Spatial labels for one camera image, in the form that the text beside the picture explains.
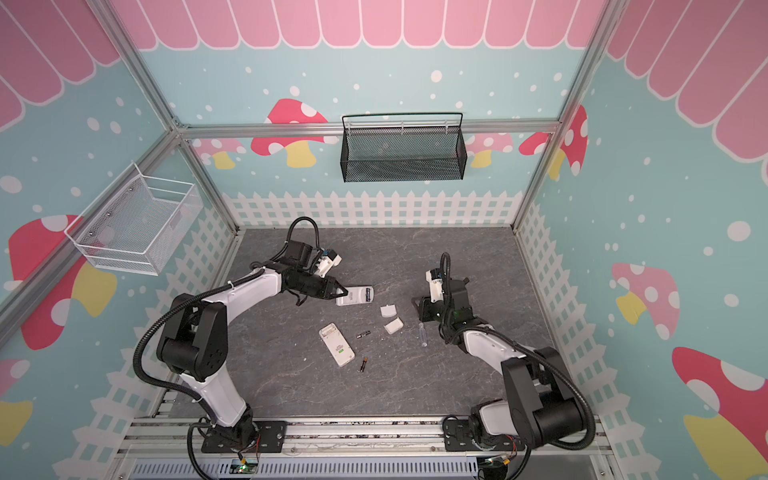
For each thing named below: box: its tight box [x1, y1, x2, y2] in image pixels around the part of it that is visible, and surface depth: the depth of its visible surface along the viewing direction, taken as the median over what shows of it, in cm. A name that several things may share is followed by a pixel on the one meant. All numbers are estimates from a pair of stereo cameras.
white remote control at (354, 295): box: [336, 286, 375, 306], surface depth 94 cm
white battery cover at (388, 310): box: [380, 304, 397, 317], surface depth 99 cm
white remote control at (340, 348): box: [318, 322, 356, 368], surface depth 90 cm
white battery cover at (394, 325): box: [384, 317, 404, 335], surface depth 96 cm
